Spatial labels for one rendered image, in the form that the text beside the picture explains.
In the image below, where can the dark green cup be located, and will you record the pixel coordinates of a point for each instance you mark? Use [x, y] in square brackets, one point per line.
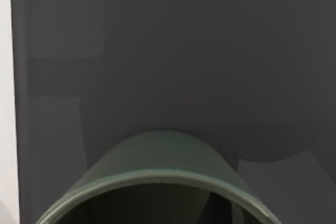
[162, 153]

